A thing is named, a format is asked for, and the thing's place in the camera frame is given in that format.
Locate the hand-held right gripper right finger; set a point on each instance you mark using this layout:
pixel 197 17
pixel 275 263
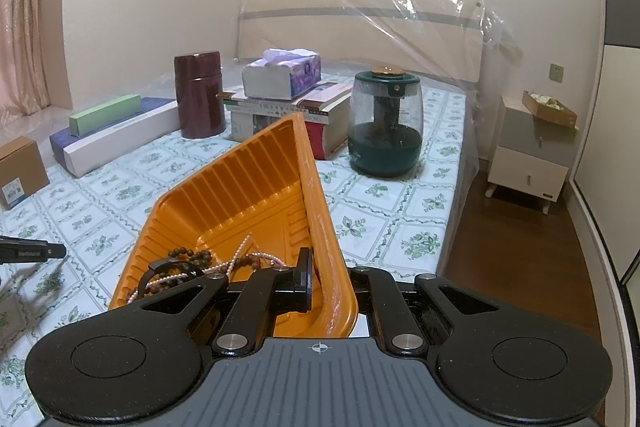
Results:
pixel 361 279

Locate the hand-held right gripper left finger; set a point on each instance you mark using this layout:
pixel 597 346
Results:
pixel 300 282

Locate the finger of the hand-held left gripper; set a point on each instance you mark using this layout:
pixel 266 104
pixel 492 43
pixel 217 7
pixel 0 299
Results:
pixel 35 251

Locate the orange plastic tray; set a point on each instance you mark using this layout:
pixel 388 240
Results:
pixel 250 192

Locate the brown cardboard box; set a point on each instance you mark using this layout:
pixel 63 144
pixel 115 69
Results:
pixel 20 172

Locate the blue and white long box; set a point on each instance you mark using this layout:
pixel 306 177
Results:
pixel 120 137

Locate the green long box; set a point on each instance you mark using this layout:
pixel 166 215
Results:
pixel 102 114

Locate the green glass humidifier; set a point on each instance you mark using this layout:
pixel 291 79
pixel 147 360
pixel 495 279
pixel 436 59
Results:
pixel 385 127

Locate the stack of books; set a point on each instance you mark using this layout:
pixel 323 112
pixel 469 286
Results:
pixel 332 122

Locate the thick white book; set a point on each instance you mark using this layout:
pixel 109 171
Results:
pixel 245 127

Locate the thin book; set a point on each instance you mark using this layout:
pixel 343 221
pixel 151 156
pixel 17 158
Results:
pixel 260 103

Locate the purple tissue pack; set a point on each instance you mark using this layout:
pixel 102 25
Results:
pixel 277 79

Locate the white and grey nightstand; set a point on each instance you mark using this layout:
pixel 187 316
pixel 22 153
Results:
pixel 525 157

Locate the dark red cylindrical canister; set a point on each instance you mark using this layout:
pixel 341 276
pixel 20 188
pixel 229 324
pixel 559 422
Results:
pixel 199 97

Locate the pink curtain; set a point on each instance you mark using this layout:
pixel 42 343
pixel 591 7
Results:
pixel 25 7

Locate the plastic-wrapped headboard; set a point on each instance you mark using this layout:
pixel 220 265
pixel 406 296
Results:
pixel 350 34

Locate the shallow cardboard tray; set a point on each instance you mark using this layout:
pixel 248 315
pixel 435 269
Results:
pixel 550 109

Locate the grey and white wardrobe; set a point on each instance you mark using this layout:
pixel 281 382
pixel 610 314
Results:
pixel 620 147

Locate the wall socket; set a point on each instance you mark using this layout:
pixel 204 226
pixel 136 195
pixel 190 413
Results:
pixel 556 72

